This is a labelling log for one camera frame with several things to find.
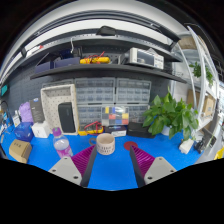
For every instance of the white pegboard tray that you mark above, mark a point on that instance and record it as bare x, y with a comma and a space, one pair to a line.
51, 98

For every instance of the purple bag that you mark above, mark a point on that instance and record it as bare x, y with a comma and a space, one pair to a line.
25, 112

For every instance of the white ceramic mug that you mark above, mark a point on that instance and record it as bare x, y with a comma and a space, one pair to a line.
105, 143

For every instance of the black speaker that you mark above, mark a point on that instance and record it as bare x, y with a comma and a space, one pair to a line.
66, 117

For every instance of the clear bottle purple cap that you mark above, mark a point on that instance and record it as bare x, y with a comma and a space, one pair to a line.
61, 143

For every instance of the green potted plant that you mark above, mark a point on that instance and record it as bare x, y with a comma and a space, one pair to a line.
176, 116

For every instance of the yellow tool on shelf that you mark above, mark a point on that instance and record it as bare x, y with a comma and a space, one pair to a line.
95, 59

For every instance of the white small box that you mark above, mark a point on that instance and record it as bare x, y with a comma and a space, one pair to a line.
41, 130

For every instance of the gripper purple and grey left finger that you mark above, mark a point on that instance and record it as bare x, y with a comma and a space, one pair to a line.
78, 168

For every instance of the cardboard box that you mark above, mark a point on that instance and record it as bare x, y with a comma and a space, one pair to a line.
20, 150

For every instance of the white oscilloscope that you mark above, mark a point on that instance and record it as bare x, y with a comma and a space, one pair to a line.
147, 58

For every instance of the white power adapter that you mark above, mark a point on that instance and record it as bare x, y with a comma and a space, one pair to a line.
185, 146

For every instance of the grey drawer cabinet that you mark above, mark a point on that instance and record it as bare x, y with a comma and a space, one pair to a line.
95, 90
132, 91

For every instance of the white shelving rack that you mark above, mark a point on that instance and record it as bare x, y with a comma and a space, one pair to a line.
199, 70

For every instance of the red round coaster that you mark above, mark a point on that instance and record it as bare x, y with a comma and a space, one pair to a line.
128, 144

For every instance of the grey drawer cabinet left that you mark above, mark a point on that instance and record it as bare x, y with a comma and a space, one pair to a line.
95, 90

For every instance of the gripper purple and grey right finger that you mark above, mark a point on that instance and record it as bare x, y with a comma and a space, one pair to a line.
147, 168

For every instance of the yellow multimeter on table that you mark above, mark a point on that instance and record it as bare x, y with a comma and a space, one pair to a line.
93, 128

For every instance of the dark grey carton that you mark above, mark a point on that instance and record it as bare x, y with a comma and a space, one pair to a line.
37, 110

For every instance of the dark grey shelf board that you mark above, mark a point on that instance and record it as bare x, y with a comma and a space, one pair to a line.
107, 70

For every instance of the grey drawer cabinet right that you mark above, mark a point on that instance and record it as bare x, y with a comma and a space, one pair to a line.
132, 91

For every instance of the black flat box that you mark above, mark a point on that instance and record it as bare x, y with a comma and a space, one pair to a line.
138, 130

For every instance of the colourful parts organiser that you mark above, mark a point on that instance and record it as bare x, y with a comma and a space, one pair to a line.
114, 115

